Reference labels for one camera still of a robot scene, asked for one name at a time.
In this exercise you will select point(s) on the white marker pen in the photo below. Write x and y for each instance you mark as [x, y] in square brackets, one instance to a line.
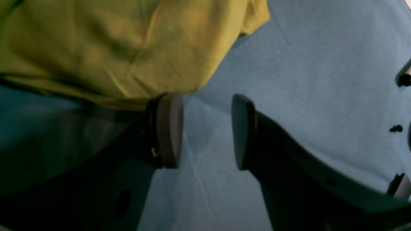
[400, 187]

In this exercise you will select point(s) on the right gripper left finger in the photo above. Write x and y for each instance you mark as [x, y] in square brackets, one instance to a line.
[165, 116]

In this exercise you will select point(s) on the small black screw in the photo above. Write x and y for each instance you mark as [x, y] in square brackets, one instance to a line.
[396, 129]

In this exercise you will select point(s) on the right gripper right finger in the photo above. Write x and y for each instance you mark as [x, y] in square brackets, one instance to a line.
[300, 192]

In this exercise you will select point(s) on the olive green t-shirt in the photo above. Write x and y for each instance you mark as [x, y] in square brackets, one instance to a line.
[121, 53]

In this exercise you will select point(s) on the blue table cloth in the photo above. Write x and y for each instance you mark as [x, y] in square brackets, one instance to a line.
[324, 70]

